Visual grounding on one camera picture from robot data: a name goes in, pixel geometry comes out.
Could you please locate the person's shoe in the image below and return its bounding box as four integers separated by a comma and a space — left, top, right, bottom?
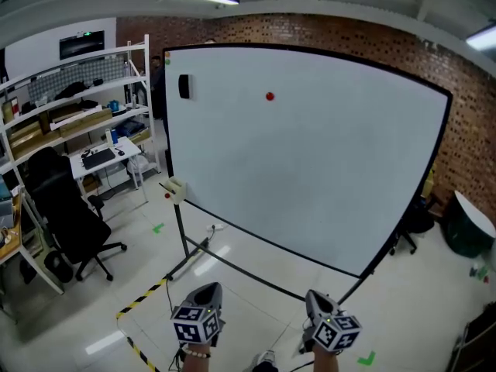
250, 349, 277, 372

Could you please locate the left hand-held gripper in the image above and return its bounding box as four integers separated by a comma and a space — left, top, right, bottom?
170, 281, 226, 349

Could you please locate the small white desk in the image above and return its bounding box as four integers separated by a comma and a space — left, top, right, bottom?
68, 136, 149, 203

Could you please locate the person's right forearm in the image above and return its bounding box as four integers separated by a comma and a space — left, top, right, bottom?
310, 343, 339, 372

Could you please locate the ceiling panel light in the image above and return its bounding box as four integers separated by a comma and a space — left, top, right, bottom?
466, 24, 496, 50

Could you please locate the person's left forearm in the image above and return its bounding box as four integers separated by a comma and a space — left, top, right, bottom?
176, 343, 212, 372

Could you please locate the large white whiteboard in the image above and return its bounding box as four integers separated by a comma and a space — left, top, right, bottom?
161, 43, 454, 304

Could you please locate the wooden workbench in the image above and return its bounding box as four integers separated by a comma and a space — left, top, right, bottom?
0, 176, 65, 296

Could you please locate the black office chair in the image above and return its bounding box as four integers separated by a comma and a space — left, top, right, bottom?
26, 146, 128, 282

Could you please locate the white marker tray box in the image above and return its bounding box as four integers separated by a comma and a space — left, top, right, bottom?
163, 176, 188, 205

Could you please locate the beaded bracelet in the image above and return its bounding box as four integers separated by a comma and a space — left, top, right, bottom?
182, 346, 212, 360

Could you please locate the black keyboard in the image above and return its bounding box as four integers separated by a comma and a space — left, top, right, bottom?
81, 147, 117, 171

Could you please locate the white metal shelving unit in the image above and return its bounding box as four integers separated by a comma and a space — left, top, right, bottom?
0, 33, 162, 208

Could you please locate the cardboard box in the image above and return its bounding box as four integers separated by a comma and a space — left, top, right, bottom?
57, 106, 114, 139

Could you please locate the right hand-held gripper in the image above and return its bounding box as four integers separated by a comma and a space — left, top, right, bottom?
302, 289, 363, 354

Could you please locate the black whiteboard eraser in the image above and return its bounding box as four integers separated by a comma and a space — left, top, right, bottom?
177, 74, 194, 100

